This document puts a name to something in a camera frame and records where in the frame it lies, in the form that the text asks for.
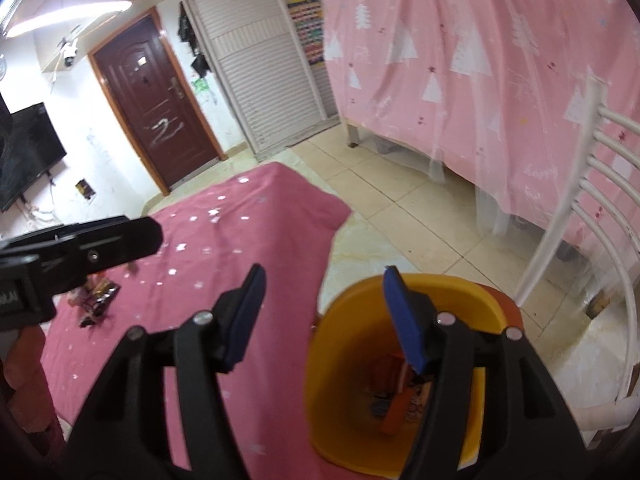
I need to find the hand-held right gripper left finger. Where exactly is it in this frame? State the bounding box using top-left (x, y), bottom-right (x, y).
top-left (62, 263), bottom-right (267, 480)

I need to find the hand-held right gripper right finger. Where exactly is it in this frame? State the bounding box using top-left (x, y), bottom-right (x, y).
top-left (382, 265), bottom-right (586, 480)

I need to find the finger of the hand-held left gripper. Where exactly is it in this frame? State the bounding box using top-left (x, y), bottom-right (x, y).
top-left (39, 217), bottom-right (164, 293)
top-left (0, 215), bottom-right (132, 251)

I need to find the dark shiny snack wrapper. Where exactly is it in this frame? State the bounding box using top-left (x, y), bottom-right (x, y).
top-left (80, 280), bottom-right (122, 328)

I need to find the yellow plastic bin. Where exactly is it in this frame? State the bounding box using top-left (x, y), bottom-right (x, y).
top-left (306, 274), bottom-right (523, 478)

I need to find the orange cardboard box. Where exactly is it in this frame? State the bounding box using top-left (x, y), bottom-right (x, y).
top-left (372, 352), bottom-right (418, 436)

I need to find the person's left forearm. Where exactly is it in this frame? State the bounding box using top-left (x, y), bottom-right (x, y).
top-left (0, 327), bottom-right (66, 433)

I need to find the pink star-print tablecloth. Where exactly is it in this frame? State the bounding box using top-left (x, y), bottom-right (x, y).
top-left (40, 161), bottom-right (353, 480)

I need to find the dark brown door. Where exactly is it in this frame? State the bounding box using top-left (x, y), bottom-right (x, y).
top-left (88, 7), bottom-right (226, 197)

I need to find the white louvred wardrobe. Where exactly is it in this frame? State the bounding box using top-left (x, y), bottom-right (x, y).
top-left (176, 0), bottom-right (341, 155)

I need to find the long ceiling light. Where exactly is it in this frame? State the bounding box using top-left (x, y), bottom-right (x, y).
top-left (0, 0), bottom-right (133, 38)

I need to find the pink tree-print curtain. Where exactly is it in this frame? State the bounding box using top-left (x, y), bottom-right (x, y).
top-left (317, 0), bottom-right (640, 261)

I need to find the colourful grid poster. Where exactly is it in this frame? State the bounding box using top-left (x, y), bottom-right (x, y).
top-left (287, 0), bottom-right (326, 66)

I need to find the white metal chair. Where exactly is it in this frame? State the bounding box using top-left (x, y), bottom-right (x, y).
top-left (515, 76), bottom-right (640, 453)

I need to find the black wall television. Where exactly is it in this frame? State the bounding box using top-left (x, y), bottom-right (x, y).
top-left (0, 102), bottom-right (67, 212)

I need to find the white security camera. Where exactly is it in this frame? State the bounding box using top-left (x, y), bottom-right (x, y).
top-left (57, 37), bottom-right (81, 68)

